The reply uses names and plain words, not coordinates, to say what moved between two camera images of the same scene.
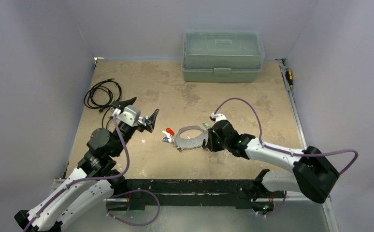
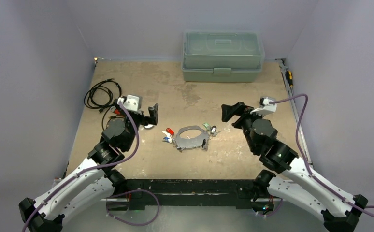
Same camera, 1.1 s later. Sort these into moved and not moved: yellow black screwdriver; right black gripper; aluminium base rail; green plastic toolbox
Moved: right black gripper
Not moved: aluminium base rail; yellow black screwdriver; green plastic toolbox
